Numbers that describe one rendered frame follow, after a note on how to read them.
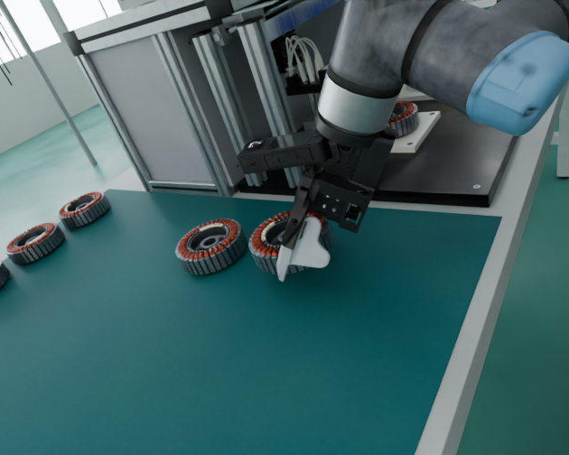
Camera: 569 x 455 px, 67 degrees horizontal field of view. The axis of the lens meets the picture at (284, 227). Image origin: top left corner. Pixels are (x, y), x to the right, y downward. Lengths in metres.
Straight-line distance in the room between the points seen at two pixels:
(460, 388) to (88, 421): 0.41
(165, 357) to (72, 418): 0.12
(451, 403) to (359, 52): 0.32
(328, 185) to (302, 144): 0.05
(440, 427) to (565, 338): 1.09
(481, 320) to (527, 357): 0.94
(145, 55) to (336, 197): 0.51
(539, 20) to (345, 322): 0.34
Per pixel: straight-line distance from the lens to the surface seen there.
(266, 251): 0.55
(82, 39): 0.98
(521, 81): 0.36
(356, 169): 0.48
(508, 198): 0.69
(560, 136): 2.09
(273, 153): 0.49
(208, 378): 0.53
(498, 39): 0.38
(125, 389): 0.58
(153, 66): 0.87
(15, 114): 7.31
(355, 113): 0.43
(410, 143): 0.81
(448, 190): 0.67
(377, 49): 0.40
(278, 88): 0.73
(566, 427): 1.33
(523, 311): 1.56
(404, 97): 1.04
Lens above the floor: 1.12
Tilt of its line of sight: 31 degrees down
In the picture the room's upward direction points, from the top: 20 degrees counter-clockwise
